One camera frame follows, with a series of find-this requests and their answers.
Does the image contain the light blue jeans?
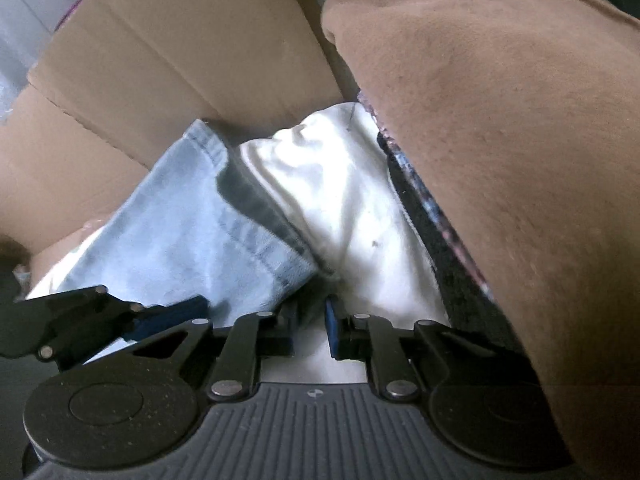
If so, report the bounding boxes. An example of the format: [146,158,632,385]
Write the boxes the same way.
[24,118,322,362]

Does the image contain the flat cardboard sheet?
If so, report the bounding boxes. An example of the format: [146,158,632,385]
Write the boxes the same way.
[0,0,362,262]

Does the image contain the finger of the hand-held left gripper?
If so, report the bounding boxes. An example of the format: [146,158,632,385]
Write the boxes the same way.
[15,285,212,372]

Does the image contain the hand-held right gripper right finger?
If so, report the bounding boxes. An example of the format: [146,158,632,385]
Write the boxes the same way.
[325,300,502,404]

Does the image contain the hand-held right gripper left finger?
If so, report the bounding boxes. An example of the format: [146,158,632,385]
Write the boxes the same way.
[131,305,297,404]

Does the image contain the bear print bedsheet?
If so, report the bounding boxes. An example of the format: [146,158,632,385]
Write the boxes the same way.
[239,101,452,386]

